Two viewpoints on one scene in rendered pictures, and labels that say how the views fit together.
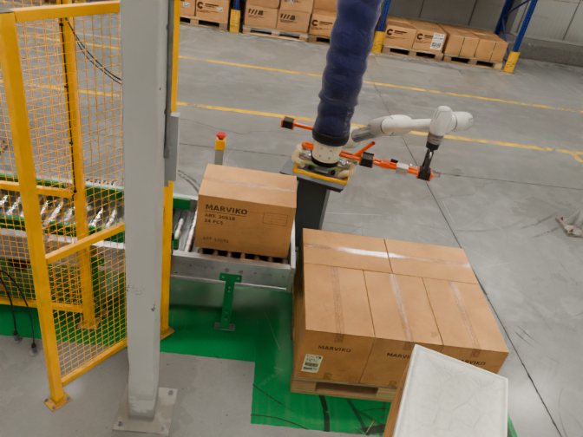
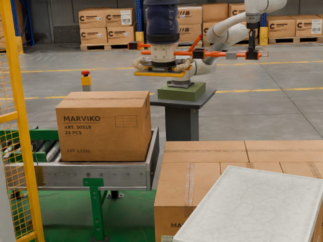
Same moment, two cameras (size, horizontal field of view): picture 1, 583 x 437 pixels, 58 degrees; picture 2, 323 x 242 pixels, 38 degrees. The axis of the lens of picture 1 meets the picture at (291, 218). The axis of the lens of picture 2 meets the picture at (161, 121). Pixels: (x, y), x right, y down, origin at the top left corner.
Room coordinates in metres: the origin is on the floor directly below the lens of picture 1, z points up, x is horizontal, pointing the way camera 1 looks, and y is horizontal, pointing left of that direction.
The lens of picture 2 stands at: (-0.17, -0.72, 1.87)
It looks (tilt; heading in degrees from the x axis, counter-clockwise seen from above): 19 degrees down; 11
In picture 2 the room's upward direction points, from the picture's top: 2 degrees counter-clockwise
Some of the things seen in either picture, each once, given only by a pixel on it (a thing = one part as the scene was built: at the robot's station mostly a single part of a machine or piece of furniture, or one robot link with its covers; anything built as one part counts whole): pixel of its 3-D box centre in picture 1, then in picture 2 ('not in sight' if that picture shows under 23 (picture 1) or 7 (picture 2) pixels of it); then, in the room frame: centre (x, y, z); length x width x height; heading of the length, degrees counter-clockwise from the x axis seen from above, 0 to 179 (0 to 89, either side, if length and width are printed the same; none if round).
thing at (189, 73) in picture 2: not in sight; (182, 66); (3.70, -0.15, 1.00); 0.18 x 0.16 x 0.22; 123
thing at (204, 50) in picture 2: (367, 159); (199, 53); (2.90, -0.38, 1.27); 0.10 x 0.08 x 0.06; 174
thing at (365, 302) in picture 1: (387, 306); (250, 195); (2.68, -0.74, 0.34); 1.20 x 1.00 x 0.40; 96
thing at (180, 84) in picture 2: not in sight; (179, 81); (3.70, -0.12, 0.86); 0.22 x 0.18 x 0.06; 76
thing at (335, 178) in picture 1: (321, 172); (159, 71); (2.83, -0.12, 1.16); 0.34 x 0.10 x 0.05; 84
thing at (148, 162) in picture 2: (291, 238); (152, 146); (2.91, -0.03, 0.58); 0.70 x 0.03 x 0.06; 6
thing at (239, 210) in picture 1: (246, 210); (106, 125); (2.89, 0.30, 0.75); 0.60 x 0.40 x 0.40; 95
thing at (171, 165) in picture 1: (153, 144); not in sight; (1.92, 0.62, 1.62); 0.20 x 0.05 x 0.30; 96
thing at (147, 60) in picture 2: (324, 159); (163, 62); (2.93, -0.13, 1.20); 0.34 x 0.25 x 0.06; 84
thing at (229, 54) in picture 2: (402, 168); (231, 55); (2.88, -0.60, 1.26); 0.07 x 0.07 x 0.04; 84
